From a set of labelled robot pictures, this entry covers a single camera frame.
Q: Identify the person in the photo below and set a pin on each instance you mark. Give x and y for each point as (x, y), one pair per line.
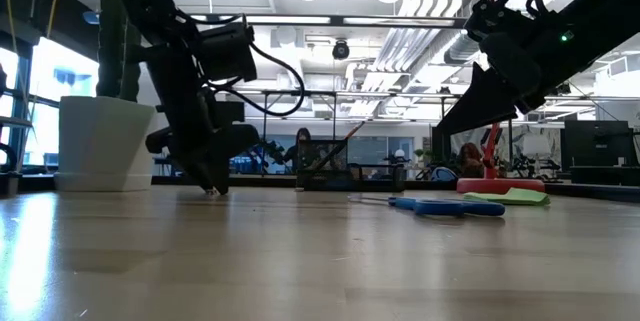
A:
(300, 148)
(471, 158)

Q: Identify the green cactus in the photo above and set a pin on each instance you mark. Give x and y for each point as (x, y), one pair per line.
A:
(112, 61)

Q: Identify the large black monitor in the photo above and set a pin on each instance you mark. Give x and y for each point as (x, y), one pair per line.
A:
(595, 143)

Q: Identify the orange yellow pencil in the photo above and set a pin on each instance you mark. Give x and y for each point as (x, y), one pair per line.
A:
(345, 142)
(357, 129)

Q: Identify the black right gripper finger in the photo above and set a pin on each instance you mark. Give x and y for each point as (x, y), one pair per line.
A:
(478, 81)
(485, 111)

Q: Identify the white faceted plant pot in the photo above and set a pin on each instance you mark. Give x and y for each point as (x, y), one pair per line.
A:
(105, 146)

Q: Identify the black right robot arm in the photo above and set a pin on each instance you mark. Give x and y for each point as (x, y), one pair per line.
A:
(590, 6)

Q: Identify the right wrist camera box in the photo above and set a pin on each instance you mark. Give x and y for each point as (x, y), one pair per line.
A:
(485, 18)

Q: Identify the round black ceiling camera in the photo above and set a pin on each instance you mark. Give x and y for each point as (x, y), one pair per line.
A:
(341, 50)

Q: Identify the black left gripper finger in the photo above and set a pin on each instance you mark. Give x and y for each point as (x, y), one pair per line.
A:
(200, 171)
(222, 171)

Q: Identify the black mesh desk organizer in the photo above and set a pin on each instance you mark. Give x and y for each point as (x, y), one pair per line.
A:
(320, 181)

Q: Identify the blue round ceiling lamp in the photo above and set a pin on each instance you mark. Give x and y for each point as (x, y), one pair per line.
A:
(91, 17)

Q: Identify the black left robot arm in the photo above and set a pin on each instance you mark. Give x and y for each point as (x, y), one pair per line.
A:
(150, 21)

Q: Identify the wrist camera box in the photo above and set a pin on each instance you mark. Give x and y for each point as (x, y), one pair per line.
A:
(227, 51)
(485, 18)

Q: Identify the red desk lamp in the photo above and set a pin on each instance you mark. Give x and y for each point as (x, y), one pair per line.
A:
(500, 186)

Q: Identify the green sticky note pad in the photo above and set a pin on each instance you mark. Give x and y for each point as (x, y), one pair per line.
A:
(515, 196)

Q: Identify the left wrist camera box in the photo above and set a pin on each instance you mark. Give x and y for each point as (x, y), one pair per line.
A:
(227, 51)

